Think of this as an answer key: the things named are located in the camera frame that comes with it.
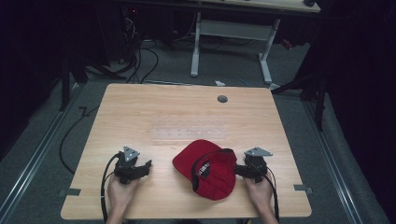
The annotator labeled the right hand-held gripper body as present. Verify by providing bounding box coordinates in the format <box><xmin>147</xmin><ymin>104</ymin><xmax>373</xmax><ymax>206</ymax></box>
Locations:
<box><xmin>242</xmin><ymin>147</ymin><xmax>274</xmax><ymax>184</ymax></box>

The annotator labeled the red baseball cap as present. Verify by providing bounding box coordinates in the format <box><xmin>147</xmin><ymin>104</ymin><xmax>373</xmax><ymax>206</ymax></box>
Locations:
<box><xmin>172</xmin><ymin>138</ymin><xmax>238</xmax><ymax>202</ymax></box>

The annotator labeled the person's right hand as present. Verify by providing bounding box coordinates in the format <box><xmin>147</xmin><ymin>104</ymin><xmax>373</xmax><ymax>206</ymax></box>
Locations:
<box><xmin>243</xmin><ymin>175</ymin><xmax>276</xmax><ymax>217</ymax></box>

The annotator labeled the person's left hand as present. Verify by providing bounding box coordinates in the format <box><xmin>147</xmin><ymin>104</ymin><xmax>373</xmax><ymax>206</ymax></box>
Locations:
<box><xmin>106</xmin><ymin>174</ymin><xmax>142</xmax><ymax>217</ymax></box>

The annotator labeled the grey tape piece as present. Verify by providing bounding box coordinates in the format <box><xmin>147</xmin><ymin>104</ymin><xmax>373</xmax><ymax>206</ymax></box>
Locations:
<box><xmin>293</xmin><ymin>184</ymin><xmax>314</xmax><ymax>194</ymax></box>
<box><xmin>58</xmin><ymin>188</ymin><xmax>82</xmax><ymax>198</ymax></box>

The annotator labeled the clear tape strip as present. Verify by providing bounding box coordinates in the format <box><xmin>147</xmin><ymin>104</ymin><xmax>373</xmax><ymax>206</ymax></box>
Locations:
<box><xmin>150</xmin><ymin>116</ymin><xmax>229</xmax><ymax>141</ymax></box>

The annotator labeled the black metal stand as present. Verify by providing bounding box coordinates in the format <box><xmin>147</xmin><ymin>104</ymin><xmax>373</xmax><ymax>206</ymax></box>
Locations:
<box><xmin>57</xmin><ymin>50</ymin><xmax>127</xmax><ymax>113</ymax></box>
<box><xmin>270</xmin><ymin>46</ymin><xmax>331</xmax><ymax>133</ymax></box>

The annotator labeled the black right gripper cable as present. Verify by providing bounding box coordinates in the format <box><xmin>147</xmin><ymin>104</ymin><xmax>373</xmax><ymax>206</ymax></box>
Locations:
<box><xmin>248</xmin><ymin>161</ymin><xmax>281</xmax><ymax>223</ymax></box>

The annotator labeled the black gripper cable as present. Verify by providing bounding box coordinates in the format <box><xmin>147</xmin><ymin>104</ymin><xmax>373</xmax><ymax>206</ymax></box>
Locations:
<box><xmin>99</xmin><ymin>151</ymin><xmax>121</xmax><ymax>224</ymax></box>
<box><xmin>248</xmin><ymin>161</ymin><xmax>281</xmax><ymax>223</ymax></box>

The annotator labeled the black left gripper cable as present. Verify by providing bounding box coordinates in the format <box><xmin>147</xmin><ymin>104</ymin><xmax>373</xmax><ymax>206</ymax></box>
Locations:
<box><xmin>99</xmin><ymin>151</ymin><xmax>121</xmax><ymax>224</ymax></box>

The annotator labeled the metal floor rail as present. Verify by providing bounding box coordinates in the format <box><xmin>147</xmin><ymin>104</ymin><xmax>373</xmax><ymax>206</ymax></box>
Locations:
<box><xmin>0</xmin><ymin>81</ymin><xmax>82</xmax><ymax>224</ymax></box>
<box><xmin>303</xmin><ymin>100</ymin><xmax>365</xmax><ymax>224</ymax></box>

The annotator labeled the black floor cable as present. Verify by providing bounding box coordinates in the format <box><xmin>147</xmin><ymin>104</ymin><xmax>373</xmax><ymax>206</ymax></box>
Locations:
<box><xmin>58</xmin><ymin>105</ymin><xmax>101</xmax><ymax>175</ymax></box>

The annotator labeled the bundle of black cables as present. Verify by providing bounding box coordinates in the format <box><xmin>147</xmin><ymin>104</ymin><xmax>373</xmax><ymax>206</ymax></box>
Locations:
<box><xmin>121</xmin><ymin>15</ymin><xmax>160</xmax><ymax>85</ymax></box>

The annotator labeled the white metal desk frame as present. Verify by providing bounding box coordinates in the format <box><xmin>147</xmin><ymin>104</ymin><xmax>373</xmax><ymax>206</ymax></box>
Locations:
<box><xmin>190</xmin><ymin>11</ymin><xmax>282</xmax><ymax>91</ymax></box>

